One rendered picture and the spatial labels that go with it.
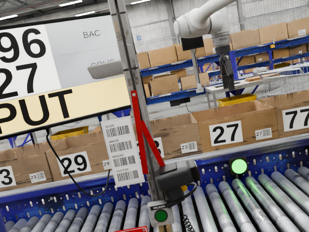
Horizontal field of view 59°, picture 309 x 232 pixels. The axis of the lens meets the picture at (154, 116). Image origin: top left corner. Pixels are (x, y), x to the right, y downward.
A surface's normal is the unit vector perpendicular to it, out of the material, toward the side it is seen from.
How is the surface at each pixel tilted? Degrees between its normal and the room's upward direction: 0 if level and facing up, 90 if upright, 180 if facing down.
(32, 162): 90
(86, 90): 86
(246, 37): 89
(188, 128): 90
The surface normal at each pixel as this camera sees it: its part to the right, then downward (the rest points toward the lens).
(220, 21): 0.28, 0.14
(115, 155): -0.01, 0.18
